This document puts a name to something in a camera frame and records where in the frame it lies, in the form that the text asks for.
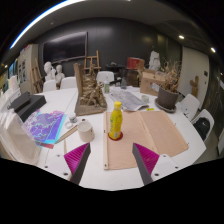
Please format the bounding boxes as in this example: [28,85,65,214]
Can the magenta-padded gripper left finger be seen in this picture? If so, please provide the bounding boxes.
[44,142,92,185]

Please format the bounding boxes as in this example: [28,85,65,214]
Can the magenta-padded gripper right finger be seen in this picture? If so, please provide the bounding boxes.
[132,142,181,186]

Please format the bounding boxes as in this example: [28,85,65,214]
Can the yellow drink bottle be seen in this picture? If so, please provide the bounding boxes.
[108,101,124,140]

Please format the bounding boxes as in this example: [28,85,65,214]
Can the plain wooden strip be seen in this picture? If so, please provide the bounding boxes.
[54,124,79,144]
[62,139,68,156]

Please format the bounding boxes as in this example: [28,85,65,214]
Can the cream ceramic mug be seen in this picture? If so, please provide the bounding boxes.
[77,119,96,143]

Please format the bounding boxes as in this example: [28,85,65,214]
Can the small jar with white lid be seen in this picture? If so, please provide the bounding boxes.
[68,112,78,124]

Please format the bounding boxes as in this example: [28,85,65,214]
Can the purple colourful painting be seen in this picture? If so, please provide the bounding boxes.
[22,109,67,149]

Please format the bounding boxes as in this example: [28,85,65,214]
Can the grey plant saucer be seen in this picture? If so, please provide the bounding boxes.
[154,98,178,114]

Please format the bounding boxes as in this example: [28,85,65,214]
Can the black backpack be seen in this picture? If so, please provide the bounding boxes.
[194,117,212,141]

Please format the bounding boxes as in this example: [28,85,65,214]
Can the crumpled newspaper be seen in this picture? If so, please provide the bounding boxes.
[109,89,150,113]

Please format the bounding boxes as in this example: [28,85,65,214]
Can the golden brown sculpture on board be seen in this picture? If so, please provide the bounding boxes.
[73,62,108,117]

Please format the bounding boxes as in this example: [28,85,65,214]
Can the clear plastic cover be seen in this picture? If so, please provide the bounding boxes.
[0,108,43,166]

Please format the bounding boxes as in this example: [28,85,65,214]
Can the dry plant in grey pot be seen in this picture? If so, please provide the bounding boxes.
[154,59,183,111]

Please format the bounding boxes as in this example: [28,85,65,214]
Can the white chair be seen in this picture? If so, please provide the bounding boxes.
[191,108,215,143]
[42,79,58,94]
[59,76,78,90]
[179,93,202,122]
[96,70,115,84]

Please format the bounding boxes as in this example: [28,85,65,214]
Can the black flat box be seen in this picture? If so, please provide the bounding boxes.
[9,91,31,113]
[16,94,48,123]

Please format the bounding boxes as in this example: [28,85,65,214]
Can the cardboard box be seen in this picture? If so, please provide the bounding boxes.
[139,69,168,97]

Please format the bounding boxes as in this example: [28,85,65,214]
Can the clear bottle with green label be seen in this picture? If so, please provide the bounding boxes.
[103,78,111,94]

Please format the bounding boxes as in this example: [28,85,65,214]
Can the clear glass bottle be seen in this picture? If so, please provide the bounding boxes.
[120,76,128,90]

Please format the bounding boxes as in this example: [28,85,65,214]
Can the brown wooden figure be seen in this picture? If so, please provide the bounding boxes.
[189,75,200,98]

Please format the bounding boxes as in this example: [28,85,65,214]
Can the white plaster bust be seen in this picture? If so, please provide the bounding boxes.
[43,61,57,83]
[54,64,66,86]

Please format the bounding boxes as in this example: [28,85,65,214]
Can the wooden easel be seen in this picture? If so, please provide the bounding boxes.
[30,58,44,94]
[83,49,102,75]

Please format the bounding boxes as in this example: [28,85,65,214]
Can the red box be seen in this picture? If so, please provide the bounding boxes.
[126,57,146,71]

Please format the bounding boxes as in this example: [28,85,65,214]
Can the white plaster figure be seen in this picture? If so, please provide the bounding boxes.
[148,50,162,72]

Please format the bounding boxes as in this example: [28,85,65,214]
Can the round ceiling spotlights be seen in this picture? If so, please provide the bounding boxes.
[1,34,217,68]

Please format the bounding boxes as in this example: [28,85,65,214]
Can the long ceiling light strip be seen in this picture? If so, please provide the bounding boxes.
[9,0,88,50]

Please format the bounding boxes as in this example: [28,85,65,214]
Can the black wall screen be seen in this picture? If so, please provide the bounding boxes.
[42,31,88,64]

